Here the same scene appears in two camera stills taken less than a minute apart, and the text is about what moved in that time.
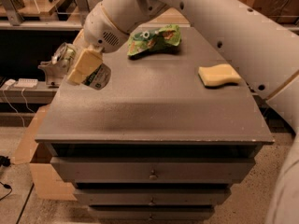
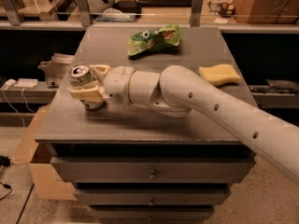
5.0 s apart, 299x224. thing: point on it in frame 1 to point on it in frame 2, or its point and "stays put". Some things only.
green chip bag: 164,39 stays put
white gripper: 100,32 to 118,84
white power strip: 26,82 stays put
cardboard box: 48,181 stays put
